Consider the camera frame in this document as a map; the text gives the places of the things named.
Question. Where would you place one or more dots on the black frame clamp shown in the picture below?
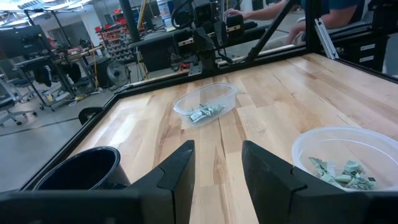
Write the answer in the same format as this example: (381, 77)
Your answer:
(90, 114)

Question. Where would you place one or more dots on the black pole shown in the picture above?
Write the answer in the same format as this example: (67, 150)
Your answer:
(129, 18)

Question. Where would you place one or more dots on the black mug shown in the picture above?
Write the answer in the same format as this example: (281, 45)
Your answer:
(81, 169)

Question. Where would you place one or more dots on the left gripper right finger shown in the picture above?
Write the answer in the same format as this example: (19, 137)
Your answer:
(267, 180)

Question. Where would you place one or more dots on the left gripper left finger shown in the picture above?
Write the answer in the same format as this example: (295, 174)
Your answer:
(180, 180)

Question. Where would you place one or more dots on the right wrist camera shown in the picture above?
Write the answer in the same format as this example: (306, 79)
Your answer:
(203, 11)

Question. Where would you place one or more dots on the silver aluminium bar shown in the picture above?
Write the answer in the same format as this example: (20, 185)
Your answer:
(326, 39)

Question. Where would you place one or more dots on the rectangular clear plastic container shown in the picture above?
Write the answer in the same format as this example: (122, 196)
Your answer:
(217, 93)

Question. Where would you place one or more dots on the person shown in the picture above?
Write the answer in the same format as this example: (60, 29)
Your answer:
(335, 12)

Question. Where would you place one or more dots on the black floor fan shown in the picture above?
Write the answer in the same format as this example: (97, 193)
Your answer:
(118, 73)

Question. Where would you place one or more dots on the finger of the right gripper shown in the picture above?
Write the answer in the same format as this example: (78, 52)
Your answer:
(203, 40)
(221, 32)

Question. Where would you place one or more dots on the black monitor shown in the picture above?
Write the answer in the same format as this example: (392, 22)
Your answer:
(25, 42)

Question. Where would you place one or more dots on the office chair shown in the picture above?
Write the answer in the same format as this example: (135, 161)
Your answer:
(12, 102)

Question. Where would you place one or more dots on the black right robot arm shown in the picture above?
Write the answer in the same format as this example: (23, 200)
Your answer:
(207, 62)

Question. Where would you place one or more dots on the shelf with red bins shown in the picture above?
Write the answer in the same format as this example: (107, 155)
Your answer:
(113, 42)

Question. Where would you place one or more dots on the black drawer cabinet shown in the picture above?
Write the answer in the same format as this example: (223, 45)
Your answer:
(363, 51)

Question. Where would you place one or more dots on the round clear plastic bowl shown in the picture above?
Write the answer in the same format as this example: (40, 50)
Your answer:
(373, 146)

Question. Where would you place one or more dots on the black desk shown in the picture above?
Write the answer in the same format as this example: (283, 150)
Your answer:
(155, 53)

